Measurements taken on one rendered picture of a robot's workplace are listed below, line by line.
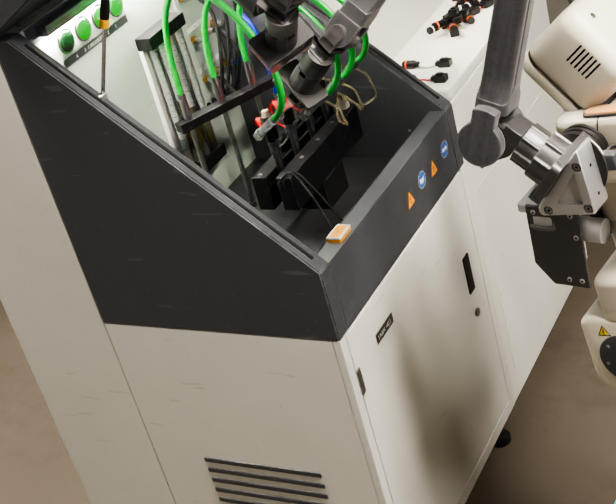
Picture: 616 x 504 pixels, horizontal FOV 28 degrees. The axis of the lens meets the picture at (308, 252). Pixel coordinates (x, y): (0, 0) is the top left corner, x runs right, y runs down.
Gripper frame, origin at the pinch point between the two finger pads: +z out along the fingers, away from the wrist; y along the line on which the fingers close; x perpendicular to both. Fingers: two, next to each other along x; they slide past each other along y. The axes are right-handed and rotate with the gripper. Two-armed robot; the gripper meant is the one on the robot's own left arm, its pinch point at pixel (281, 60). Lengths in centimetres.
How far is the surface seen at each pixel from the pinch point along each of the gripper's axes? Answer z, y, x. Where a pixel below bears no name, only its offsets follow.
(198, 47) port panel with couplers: 55, -4, -34
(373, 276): 33.4, 5.6, 36.7
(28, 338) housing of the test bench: 71, 68, -8
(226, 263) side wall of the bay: 24.1, 28.3, 18.1
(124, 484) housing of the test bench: 95, 71, 29
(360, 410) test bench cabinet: 38, 24, 55
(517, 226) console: 97, -47, 40
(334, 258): 18.6, 12.6, 31.6
